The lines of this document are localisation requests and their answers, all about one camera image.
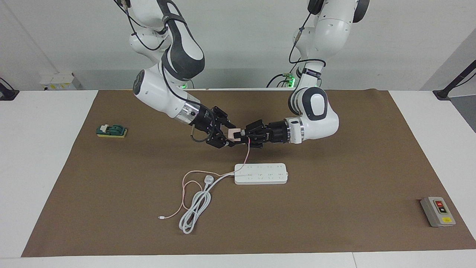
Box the white power strip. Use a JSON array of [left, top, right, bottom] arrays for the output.
[[234, 163, 289, 185]]

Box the white box with yellow labels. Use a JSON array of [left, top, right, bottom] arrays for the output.
[[40, 73, 81, 91]]

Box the brown table mat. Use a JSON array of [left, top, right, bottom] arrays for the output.
[[21, 89, 476, 257]]

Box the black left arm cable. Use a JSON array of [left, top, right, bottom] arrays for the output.
[[289, 11, 326, 68]]

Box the green knife switch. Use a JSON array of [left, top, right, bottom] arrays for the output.
[[96, 124, 128, 138]]

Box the black base cable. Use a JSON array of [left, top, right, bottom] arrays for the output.
[[266, 74, 287, 89]]

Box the black camera stand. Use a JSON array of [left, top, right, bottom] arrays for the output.
[[432, 60, 476, 101]]

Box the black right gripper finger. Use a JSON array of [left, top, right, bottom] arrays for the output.
[[212, 107, 237, 130], [208, 134, 235, 149]]

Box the white power strip cord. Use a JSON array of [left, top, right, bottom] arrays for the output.
[[179, 172, 236, 235]]

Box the grey push button box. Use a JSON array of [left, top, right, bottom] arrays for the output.
[[420, 196, 456, 228]]

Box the pink charging cable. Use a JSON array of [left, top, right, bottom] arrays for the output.
[[158, 138, 251, 220]]

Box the black table clamp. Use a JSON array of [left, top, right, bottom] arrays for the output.
[[0, 77, 20, 101]]

